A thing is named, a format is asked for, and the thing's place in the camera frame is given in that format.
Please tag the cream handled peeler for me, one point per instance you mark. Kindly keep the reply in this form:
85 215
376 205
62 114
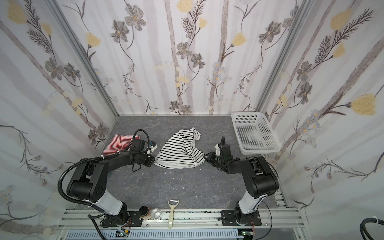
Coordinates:
172 204

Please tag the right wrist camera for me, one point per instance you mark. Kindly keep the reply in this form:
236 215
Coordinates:
223 151

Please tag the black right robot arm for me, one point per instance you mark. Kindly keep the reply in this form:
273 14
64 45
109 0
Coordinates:
259 179

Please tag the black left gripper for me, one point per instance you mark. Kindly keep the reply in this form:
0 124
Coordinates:
149 160

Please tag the white plastic laundry basket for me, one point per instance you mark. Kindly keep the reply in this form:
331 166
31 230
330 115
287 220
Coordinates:
254 134

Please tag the black white striped tank top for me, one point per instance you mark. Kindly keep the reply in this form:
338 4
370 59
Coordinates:
180 151

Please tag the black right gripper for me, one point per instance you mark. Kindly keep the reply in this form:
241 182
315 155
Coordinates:
213 159

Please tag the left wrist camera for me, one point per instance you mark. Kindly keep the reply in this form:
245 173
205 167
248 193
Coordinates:
143 147

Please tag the red white striped tank top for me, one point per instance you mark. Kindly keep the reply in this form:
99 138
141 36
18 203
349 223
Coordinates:
117 143

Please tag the clear glass cup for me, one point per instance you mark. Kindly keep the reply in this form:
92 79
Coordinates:
156 214

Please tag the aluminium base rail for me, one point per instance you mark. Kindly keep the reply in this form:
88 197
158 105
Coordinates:
273 224

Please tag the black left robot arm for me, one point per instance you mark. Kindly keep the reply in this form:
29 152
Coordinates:
85 183

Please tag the white slotted cable duct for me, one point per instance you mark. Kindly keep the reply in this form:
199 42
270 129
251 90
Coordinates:
180 234

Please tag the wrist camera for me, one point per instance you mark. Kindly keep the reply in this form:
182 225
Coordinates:
143 147
223 151

